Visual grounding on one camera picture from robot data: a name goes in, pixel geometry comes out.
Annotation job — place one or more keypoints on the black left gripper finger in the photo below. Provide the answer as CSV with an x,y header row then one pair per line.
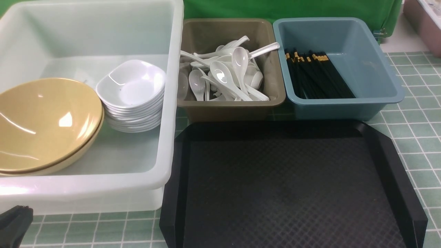
x,y
14,224

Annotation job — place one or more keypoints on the pile of white spoons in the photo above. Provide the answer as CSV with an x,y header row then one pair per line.
x,y
216,69

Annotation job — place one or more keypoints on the white ceramic soup spoon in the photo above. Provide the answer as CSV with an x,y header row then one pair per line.
x,y
240,60

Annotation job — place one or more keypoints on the yellow bowl in tub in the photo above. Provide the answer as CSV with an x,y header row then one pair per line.
x,y
66,162

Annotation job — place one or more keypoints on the stack of white dishes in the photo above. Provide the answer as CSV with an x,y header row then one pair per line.
x,y
135,121

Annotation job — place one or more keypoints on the bundle of black chopsticks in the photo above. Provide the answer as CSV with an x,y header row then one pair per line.
x,y
314,76

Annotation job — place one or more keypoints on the yellow noodle bowl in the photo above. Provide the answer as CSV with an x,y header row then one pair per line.
x,y
45,121

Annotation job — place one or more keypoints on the black serving tray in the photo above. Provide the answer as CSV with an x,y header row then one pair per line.
x,y
289,184

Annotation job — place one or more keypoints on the pink box at edge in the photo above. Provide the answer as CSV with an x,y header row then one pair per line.
x,y
425,18

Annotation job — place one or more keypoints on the green cloth backdrop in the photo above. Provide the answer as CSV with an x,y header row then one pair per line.
x,y
380,15

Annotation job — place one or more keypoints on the brown plastic spoon bin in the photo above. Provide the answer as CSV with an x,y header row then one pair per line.
x,y
203,36

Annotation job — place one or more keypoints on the white square side dish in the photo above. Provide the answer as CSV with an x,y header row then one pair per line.
x,y
131,84

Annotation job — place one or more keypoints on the translucent white plastic tub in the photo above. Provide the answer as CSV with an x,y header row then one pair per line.
x,y
84,40

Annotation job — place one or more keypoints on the blue plastic chopstick bin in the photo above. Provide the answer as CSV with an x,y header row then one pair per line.
x,y
356,55

